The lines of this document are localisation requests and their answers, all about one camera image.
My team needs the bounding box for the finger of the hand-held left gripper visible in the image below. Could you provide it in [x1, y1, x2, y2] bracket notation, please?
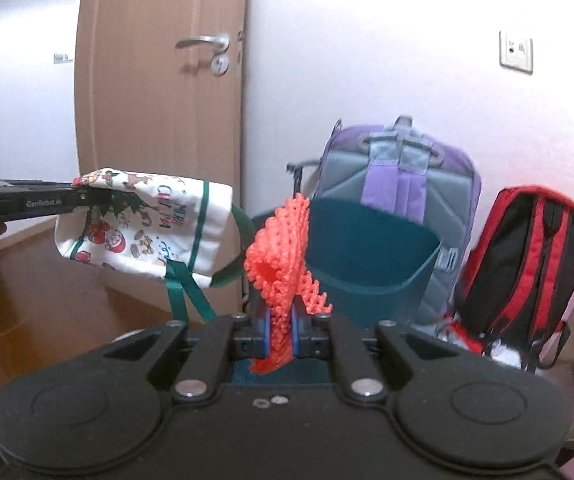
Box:
[68, 181, 96, 212]

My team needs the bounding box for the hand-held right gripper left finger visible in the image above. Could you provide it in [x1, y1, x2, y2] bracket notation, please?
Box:
[102, 305, 272, 404]

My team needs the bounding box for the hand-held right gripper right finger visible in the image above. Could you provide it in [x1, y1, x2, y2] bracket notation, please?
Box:
[289, 305, 464, 404]

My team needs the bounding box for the orange foam net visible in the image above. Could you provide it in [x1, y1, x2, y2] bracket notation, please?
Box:
[243, 195, 334, 376]

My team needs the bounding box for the teal plastic bin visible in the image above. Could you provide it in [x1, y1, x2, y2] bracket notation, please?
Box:
[249, 195, 442, 386]

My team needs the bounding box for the white printed tote bag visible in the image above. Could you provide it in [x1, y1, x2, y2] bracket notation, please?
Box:
[54, 167, 258, 324]

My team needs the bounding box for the brown wooden door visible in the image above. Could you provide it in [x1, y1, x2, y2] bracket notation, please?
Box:
[74, 0, 252, 317]

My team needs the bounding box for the crumpled white wrapper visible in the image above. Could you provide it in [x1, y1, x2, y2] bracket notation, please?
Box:
[486, 339, 524, 369]

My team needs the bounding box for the purple grey backpack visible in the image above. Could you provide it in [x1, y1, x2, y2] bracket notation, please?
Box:
[314, 116, 482, 332]

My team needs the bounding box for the red black backpack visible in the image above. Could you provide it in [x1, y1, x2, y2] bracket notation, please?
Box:
[448, 186, 574, 372]

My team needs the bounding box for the metal trolley handle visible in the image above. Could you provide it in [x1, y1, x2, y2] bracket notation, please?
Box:
[286, 158, 320, 198]

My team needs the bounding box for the silver door handle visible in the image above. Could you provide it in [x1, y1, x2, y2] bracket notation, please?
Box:
[176, 34, 231, 54]

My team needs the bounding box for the beige wall socket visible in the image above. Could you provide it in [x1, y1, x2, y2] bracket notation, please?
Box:
[499, 30, 534, 75]

